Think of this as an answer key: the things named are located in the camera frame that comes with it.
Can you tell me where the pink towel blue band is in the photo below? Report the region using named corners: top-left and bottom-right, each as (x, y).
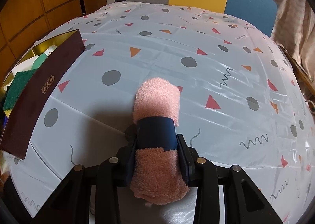
top-left (130, 78), bottom-right (190, 205)

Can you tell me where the patterned white tablecloth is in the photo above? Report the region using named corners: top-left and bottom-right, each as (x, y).
top-left (5, 2), bottom-right (314, 223)

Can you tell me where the gold metal tray box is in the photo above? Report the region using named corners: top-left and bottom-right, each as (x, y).
top-left (1, 29), bottom-right (85, 159)

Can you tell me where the green round puff sponge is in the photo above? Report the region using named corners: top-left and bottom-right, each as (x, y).
top-left (31, 53), bottom-right (48, 70)

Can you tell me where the green yellow scouring sponge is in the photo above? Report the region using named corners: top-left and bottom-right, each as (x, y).
top-left (3, 69), bottom-right (37, 117)

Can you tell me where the white small bottle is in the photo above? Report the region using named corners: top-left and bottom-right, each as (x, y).
top-left (44, 44), bottom-right (57, 56)

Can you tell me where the white foam sponge block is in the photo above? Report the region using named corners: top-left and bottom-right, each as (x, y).
top-left (12, 55), bottom-right (38, 77)

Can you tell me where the beige patterned curtain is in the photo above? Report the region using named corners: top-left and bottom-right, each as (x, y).
top-left (272, 0), bottom-right (314, 80)

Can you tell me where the wooden panel cabinet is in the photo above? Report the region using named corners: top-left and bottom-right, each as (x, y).
top-left (1, 0), bottom-right (106, 79)

